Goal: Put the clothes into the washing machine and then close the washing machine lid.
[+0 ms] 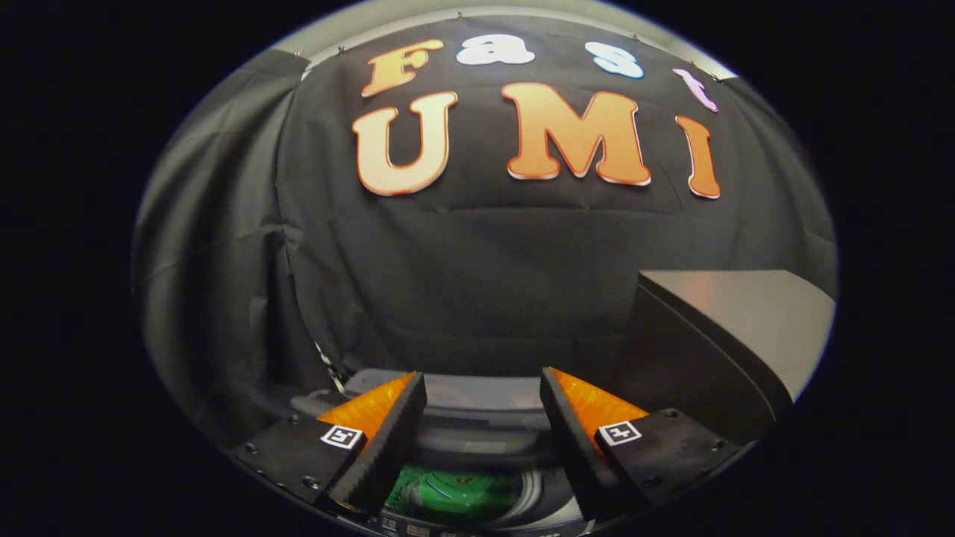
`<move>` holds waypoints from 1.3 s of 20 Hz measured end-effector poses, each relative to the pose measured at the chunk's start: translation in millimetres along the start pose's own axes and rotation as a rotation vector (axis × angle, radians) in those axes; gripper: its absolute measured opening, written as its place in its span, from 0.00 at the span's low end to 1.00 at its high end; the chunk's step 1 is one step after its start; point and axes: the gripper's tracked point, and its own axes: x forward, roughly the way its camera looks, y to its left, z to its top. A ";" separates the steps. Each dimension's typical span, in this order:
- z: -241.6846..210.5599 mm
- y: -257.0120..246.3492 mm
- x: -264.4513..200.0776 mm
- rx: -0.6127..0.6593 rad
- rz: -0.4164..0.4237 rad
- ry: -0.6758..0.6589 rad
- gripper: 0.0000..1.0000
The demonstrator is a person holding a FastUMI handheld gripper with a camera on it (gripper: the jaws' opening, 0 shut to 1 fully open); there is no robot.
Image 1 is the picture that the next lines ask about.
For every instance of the green polo shirt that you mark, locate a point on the green polo shirt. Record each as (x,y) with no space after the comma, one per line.
(448,496)

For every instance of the grey washing machine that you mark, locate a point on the grey washing machine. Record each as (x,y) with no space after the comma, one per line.
(542,492)

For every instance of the black backdrop cloth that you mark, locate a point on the black backdrop cloth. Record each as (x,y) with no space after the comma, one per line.
(485,283)

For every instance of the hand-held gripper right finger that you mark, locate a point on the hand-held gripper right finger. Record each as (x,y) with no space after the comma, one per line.
(574,451)

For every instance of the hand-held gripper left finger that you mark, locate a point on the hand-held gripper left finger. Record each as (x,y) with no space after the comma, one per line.
(388,451)

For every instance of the grey cabinet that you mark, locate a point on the grey cabinet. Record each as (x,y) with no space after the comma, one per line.
(746,306)

